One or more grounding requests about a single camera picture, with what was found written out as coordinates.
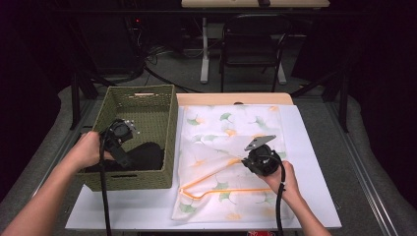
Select leaf print mesh bag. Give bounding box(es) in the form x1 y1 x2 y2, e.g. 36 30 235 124
170 103 296 221

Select light wooden desk white legs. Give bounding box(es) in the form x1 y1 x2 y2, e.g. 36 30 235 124
181 0 330 86

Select bundle of black cables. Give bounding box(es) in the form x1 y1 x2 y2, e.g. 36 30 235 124
143 43 205 94

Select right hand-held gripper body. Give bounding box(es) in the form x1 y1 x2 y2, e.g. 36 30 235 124
241 134 283 177

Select black cloth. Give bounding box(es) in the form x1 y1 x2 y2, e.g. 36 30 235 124
84 141 166 173

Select person's left hand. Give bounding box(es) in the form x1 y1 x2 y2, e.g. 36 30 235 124
67 130 115 172

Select green woven basket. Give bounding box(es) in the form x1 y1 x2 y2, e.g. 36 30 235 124
72 84 180 193

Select hand-held gripper cable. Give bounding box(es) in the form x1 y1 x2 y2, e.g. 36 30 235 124
97 129 114 236
274 156 287 236

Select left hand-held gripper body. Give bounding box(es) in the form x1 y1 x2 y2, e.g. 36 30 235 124
101 118 140 149

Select white board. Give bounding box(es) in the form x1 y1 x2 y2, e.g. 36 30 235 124
64 103 342 232

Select right hand-held gripper cable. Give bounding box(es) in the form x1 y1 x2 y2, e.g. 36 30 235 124
274 156 287 236

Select left hand-held gripper cable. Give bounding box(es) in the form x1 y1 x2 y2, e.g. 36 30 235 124
97 129 114 236

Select person's right hand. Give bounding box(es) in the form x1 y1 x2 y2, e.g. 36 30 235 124
258 160 302 205

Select black folding chair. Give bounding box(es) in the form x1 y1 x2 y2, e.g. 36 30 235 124
218 13 293 93

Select black metal stand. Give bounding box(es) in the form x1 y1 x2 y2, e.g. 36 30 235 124
69 68 111 131
289 70 349 134

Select aluminium rail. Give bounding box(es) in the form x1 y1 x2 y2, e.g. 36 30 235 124
324 99 399 236
9 97 99 236

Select black equipment with red light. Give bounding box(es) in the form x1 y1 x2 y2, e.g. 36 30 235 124
122 14 147 72

